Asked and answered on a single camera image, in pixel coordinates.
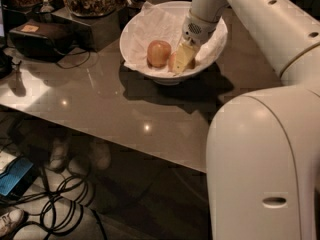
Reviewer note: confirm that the black box device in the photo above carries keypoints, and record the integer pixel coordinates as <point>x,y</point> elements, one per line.
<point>42,41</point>

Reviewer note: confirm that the white paper liner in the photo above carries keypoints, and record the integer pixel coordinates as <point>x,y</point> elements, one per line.
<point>150,24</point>

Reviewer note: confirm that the metal scoop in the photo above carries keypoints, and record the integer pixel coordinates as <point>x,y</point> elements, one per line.
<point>46,7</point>

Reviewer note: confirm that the yellow-red apple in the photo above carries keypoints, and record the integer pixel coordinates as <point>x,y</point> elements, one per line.
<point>171,60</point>

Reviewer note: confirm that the red apple left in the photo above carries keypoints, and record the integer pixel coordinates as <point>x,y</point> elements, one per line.
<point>158,53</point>

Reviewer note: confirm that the dark square pedestal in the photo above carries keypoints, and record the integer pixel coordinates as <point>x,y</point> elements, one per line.
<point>91,33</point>

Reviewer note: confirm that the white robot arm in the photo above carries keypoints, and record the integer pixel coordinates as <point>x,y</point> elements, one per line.
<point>263,147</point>

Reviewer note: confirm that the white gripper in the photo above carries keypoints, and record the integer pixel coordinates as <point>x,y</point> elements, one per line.
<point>197,30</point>

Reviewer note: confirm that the white bowl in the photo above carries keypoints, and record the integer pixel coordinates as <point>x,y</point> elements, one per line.
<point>160,75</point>

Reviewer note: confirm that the blue foot pedal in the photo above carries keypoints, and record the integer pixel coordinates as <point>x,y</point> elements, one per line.
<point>16,179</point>

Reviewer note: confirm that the white sneaker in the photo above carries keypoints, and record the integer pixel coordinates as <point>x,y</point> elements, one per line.
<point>10,221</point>

